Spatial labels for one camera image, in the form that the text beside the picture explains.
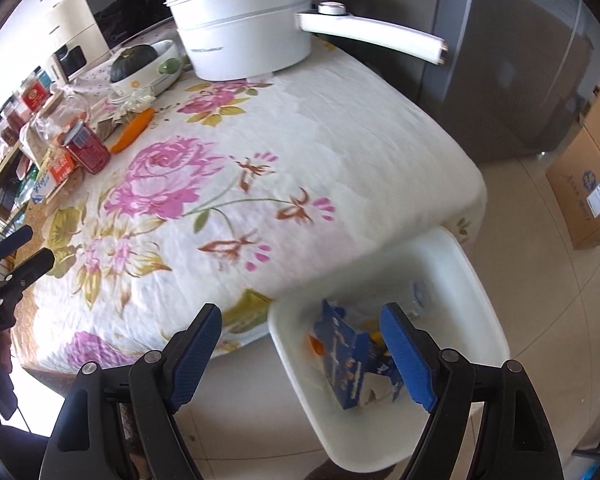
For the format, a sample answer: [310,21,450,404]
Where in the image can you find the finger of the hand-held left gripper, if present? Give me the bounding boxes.
[0,248,56,306]
[0,225,34,273]

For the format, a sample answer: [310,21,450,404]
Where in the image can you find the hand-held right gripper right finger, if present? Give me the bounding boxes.
[378,302,566,480]

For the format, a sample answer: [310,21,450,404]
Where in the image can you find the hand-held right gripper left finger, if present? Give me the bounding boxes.
[40,302,223,480]

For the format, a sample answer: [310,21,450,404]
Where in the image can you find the yellow wrapper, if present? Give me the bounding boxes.
[362,327,388,361]

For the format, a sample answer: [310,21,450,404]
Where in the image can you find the large blue carton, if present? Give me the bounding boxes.
[320,300,406,411]

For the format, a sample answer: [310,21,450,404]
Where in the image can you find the clear plastic bottle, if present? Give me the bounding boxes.
[345,280,431,331]

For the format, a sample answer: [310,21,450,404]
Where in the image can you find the white plastic bin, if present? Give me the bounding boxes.
[267,225,511,473]

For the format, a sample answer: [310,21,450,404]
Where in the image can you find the red drink can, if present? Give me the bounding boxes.
[62,122,112,175]

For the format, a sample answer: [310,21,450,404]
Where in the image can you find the white paper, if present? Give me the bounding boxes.
[107,89,153,117]

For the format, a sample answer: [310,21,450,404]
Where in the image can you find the clear jar red contents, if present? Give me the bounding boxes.
[0,105,28,146]

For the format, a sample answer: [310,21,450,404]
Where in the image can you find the glass jar with cork lid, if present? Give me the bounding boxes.
[30,92,91,148]

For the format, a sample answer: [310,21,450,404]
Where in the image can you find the red label jar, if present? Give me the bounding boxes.
[20,75,56,111]

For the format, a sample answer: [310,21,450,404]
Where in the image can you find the carrot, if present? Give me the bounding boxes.
[110,107,156,155]

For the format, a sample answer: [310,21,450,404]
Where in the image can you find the white small-flower cloth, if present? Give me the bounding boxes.
[20,25,181,161]

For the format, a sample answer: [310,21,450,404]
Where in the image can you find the floral tablecloth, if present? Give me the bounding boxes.
[10,35,486,376]

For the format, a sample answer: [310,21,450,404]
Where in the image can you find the cream air fryer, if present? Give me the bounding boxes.
[42,0,106,83]

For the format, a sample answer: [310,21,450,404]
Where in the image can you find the dark green pumpkin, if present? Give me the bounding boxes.
[109,44,160,83]

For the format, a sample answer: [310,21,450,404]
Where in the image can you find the cardboard box with label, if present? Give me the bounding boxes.
[545,125,600,251]

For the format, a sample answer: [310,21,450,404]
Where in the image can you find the black microwave oven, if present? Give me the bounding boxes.
[77,0,306,53]

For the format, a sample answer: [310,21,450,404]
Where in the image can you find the grey refrigerator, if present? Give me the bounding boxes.
[325,0,600,163]

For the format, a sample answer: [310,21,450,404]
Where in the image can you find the white electric pot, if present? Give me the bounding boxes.
[164,0,450,82]

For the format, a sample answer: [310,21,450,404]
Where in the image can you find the white bowl green handle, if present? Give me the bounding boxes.
[105,39,191,102]

